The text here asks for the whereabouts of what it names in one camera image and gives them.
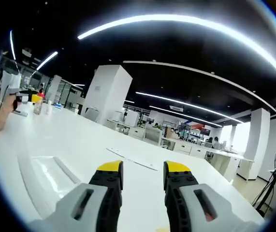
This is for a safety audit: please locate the long ceiling light strip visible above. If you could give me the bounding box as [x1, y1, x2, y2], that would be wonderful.
[76, 14, 276, 73]

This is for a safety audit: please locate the black tripod stand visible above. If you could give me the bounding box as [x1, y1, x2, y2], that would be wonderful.
[250, 168, 276, 215]

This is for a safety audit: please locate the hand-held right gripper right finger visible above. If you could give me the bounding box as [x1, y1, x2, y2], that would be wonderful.
[163, 160, 268, 232]

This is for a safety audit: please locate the thin ceiling light strip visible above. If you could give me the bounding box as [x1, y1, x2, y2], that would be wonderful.
[134, 91, 245, 124]

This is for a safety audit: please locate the clear plastic storage box lid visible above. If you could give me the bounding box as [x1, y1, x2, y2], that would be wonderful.
[16, 154, 86, 219]

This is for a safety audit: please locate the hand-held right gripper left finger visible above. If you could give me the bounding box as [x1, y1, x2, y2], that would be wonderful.
[29, 159, 124, 232]

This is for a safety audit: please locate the white square pillar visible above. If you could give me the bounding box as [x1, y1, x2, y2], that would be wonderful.
[236, 107, 272, 181]
[80, 64, 134, 127]

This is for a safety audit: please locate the short ceiling light strip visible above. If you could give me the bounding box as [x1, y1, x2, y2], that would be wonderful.
[35, 51, 59, 72]

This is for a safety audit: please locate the white flat plastic strip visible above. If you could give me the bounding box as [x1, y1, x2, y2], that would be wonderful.
[106, 147, 159, 172]

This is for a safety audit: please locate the ceiling air conditioner unit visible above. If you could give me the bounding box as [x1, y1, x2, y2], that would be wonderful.
[168, 104, 185, 113]

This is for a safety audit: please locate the row of white desks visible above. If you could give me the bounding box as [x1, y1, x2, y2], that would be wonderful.
[160, 136, 256, 182]

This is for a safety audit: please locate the jar with yellow lid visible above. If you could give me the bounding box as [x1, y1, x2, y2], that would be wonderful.
[31, 94, 44, 115]

